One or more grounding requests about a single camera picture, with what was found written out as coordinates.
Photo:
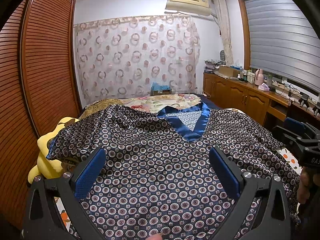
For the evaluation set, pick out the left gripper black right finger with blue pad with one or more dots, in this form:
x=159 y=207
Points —
x=272 y=220

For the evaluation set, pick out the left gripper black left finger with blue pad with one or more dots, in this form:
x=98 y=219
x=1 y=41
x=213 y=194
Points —
x=43 y=221

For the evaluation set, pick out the navy patterned satin pajama top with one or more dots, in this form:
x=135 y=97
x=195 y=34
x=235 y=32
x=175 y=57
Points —
x=157 y=177

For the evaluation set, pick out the person's right hand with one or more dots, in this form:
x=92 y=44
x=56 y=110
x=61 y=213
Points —
x=306 y=178

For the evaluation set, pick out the orange print white bedsheet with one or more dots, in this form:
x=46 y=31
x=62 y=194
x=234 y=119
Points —
x=290 y=159

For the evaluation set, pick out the long wooden sideboard cabinet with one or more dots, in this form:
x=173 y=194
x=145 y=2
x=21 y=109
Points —
x=267 y=108

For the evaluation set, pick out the grey zebra window blind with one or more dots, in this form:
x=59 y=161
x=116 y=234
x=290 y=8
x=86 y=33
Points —
x=282 y=41

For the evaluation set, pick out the cardboard box on cabinet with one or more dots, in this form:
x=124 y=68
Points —
x=228 y=71

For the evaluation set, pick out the wooden louvered wardrobe door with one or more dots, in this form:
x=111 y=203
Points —
x=38 y=88

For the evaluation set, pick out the floral quilt on bed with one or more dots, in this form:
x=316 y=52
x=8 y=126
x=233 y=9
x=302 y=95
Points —
x=154 y=104

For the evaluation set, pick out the blue topped box behind bed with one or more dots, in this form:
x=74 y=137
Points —
x=157 y=89

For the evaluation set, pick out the beige tied side curtain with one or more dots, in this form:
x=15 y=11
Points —
x=224 y=25

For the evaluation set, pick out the pink circle patterned curtain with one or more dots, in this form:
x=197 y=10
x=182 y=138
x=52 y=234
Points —
x=123 y=58

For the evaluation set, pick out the cream wall air conditioner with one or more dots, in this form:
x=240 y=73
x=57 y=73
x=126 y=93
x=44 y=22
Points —
x=200 y=7

